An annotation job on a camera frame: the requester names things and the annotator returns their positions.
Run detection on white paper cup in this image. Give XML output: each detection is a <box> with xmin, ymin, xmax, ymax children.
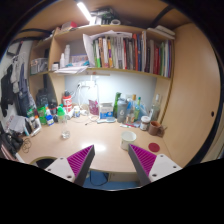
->
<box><xmin>120</xmin><ymin>131</ymin><xmax>137</xmax><ymax>150</ymax></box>

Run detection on wooden shelf unit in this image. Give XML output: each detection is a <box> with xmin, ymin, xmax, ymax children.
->
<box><xmin>27</xmin><ymin>23</ymin><xmax>176</xmax><ymax>124</ymax></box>

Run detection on green tall package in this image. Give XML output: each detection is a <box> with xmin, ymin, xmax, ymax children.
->
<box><xmin>113</xmin><ymin>92</ymin><xmax>121</xmax><ymax>118</ymax></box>

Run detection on round red coaster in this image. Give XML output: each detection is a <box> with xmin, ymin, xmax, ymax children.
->
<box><xmin>148</xmin><ymin>143</ymin><xmax>160</xmax><ymax>152</ymax></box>

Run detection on red canister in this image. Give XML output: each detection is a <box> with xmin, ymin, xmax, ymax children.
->
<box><xmin>62</xmin><ymin>91</ymin><xmax>72</xmax><ymax>112</ymax></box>

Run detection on stack of papers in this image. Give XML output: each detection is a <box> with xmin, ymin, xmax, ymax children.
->
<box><xmin>54</xmin><ymin>66</ymin><xmax>88</xmax><ymax>74</ymax></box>

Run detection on white bottle on shelf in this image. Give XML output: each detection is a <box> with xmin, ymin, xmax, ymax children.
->
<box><xmin>64</xmin><ymin>45</ymin><xmax>70</xmax><ymax>65</ymax></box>

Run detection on hanging dark clothes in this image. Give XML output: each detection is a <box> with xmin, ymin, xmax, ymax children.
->
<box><xmin>0</xmin><ymin>52</ymin><xmax>31</xmax><ymax>117</ymax></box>

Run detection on blue white tissue box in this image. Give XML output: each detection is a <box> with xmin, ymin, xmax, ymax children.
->
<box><xmin>99</xmin><ymin>103</ymin><xmax>113</xmax><ymax>119</ymax></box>

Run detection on brown ceramic mug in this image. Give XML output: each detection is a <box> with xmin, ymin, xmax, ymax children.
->
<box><xmin>148</xmin><ymin>121</ymin><xmax>164</xmax><ymax>137</ymax></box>

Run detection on jar with white lid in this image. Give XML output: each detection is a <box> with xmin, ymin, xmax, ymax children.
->
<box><xmin>140</xmin><ymin>116</ymin><xmax>150</xmax><ymax>131</ymax></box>

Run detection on clear glass bottle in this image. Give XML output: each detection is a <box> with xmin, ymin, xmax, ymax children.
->
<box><xmin>151</xmin><ymin>94</ymin><xmax>160</xmax><ymax>121</ymax></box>

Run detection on pink pouch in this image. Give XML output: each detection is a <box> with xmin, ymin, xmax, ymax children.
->
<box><xmin>89</xmin><ymin>100</ymin><xmax>99</xmax><ymax>115</ymax></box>

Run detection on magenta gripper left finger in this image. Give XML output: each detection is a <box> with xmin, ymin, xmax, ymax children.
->
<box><xmin>46</xmin><ymin>145</ymin><xmax>95</xmax><ymax>186</ymax></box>

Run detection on clear drinking glass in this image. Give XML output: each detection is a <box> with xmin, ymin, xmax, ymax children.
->
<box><xmin>59</xmin><ymin>118</ymin><xmax>70</xmax><ymax>139</ymax></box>

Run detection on row of books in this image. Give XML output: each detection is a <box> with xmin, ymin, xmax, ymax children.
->
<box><xmin>83</xmin><ymin>30</ymin><xmax>173</xmax><ymax>78</ymax></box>

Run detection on fluorescent light tube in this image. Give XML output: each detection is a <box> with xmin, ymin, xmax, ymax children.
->
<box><xmin>77</xmin><ymin>2</ymin><xmax>92</xmax><ymax>22</ymax></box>

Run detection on grey water bottle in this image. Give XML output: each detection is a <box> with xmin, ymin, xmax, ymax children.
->
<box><xmin>117</xmin><ymin>98</ymin><xmax>128</xmax><ymax>123</ymax></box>

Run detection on green glass bottle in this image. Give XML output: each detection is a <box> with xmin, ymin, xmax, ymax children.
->
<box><xmin>134</xmin><ymin>97</ymin><xmax>141</xmax><ymax>121</ymax></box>

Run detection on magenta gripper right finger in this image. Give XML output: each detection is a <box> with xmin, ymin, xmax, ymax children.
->
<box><xmin>128</xmin><ymin>144</ymin><xmax>181</xmax><ymax>186</ymax></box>

